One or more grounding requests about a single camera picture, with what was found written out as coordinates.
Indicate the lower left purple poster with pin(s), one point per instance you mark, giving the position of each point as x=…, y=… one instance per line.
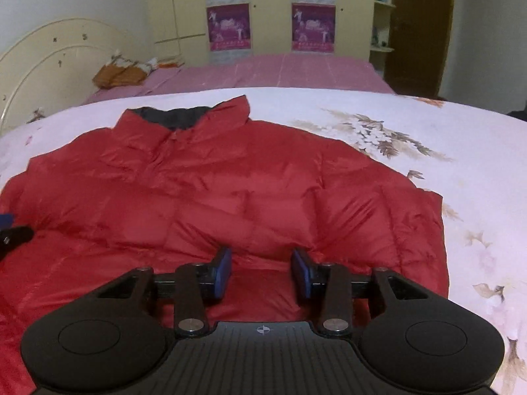
x=229, y=27

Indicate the dark wooden chair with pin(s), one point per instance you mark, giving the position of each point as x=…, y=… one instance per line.
x=521, y=115

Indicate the cream open corner shelf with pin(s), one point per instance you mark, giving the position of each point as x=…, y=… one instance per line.
x=380, y=44

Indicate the purple poster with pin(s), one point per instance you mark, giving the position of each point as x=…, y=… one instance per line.
x=229, y=27
x=313, y=28

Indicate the lower right purple poster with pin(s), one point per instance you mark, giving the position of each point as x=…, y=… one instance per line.
x=313, y=28

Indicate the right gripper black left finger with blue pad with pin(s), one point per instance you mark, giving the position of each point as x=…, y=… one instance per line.
x=116, y=335

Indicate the red down jacket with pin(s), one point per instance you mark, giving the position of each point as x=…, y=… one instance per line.
x=161, y=189

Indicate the brown wooden door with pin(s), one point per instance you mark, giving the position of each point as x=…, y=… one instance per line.
x=419, y=35

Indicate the cream yellow wardrobe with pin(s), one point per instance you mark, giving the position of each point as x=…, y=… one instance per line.
x=180, y=28

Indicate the cream round headboard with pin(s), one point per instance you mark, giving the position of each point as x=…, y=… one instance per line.
x=51, y=69

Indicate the floral white bed sheet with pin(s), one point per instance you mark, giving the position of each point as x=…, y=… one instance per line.
x=475, y=160

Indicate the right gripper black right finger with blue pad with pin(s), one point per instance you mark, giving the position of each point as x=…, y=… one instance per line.
x=408, y=336

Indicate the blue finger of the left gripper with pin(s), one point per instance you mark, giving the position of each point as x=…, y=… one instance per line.
x=6, y=221

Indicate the pink checkered bed sheet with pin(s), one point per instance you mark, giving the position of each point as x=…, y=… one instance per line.
x=260, y=71

